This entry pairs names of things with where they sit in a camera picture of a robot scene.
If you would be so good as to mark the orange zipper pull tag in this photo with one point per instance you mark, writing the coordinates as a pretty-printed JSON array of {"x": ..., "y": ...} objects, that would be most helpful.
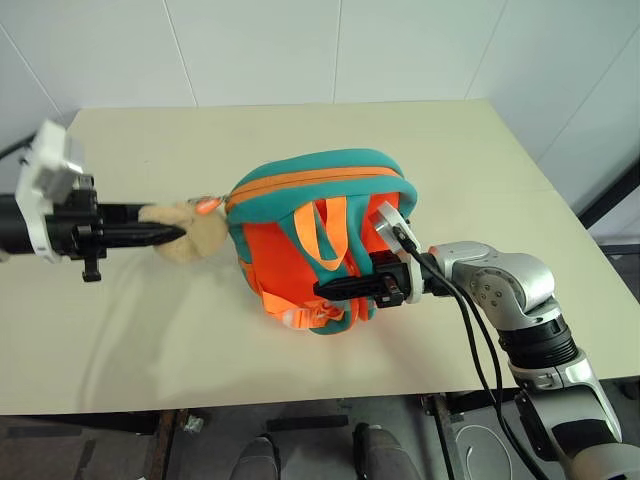
[{"x": 205, "y": 205}]

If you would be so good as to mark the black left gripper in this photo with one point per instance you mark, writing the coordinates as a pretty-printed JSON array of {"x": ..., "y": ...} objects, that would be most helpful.
[{"x": 70, "y": 227}]

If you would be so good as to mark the small white crumpled scrap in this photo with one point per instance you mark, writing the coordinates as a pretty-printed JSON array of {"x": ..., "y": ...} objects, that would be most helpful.
[{"x": 193, "y": 425}]

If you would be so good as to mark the orange and teal backpack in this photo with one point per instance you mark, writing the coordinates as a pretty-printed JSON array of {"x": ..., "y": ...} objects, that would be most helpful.
[{"x": 290, "y": 265}]

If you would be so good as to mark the beige plush pendant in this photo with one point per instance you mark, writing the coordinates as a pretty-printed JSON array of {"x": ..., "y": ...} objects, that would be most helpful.
[{"x": 200, "y": 240}]

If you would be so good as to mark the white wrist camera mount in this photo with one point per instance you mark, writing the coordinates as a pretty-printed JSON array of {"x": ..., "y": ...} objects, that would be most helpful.
[
  {"x": 50, "y": 160},
  {"x": 392, "y": 227}
]

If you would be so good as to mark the rusty table frame bar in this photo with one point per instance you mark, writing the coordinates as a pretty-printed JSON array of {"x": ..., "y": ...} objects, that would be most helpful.
[
  {"x": 167, "y": 445},
  {"x": 445, "y": 435}
]

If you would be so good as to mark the dark rounded grey shape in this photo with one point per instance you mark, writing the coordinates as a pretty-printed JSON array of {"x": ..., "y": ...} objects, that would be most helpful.
[
  {"x": 257, "y": 460},
  {"x": 385, "y": 452}
]

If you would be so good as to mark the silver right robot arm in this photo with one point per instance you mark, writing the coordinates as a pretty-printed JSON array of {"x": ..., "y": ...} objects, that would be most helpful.
[{"x": 525, "y": 300}]

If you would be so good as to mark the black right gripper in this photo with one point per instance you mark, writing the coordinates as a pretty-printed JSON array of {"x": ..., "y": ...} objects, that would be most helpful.
[{"x": 390, "y": 280}]

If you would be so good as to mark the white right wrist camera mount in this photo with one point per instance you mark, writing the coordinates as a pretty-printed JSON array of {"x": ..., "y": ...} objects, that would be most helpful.
[{"x": 392, "y": 227}]

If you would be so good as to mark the black metal frame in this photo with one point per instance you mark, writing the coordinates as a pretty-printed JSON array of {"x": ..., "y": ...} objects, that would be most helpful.
[{"x": 612, "y": 192}]

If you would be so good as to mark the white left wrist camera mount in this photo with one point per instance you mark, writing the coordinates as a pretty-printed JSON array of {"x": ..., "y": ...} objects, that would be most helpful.
[{"x": 50, "y": 160}]

